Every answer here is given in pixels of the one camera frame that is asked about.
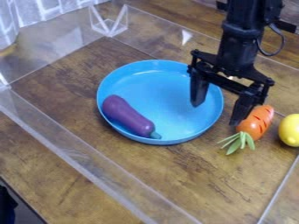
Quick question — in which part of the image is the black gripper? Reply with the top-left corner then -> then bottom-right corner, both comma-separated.
186,20 -> 275,126

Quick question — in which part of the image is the orange toy carrot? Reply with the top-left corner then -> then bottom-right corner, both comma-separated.
218,105 -> 275,155

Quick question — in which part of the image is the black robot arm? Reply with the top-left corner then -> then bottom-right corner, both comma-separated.
188,0 -> 283,126

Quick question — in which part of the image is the blue round plate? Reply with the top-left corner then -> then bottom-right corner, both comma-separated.
97,59 -> 224,145

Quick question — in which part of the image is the yellow toy lemon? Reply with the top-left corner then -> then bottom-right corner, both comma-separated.
277,114 -> 299,147

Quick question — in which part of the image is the purple toy eggplant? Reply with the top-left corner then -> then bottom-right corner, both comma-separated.
101,94 -> 161,139

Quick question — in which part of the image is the white lattice curtain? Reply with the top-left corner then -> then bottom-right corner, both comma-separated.
0,0 -> 108,51

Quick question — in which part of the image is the dark object bottom left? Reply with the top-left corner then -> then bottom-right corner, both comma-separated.
0,185 -> 17,224

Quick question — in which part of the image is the clear acrylic enclosure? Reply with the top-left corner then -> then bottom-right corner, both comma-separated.
0,0 -> 299,224

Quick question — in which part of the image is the black cable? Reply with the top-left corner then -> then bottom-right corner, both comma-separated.
255,22 -> 285,58

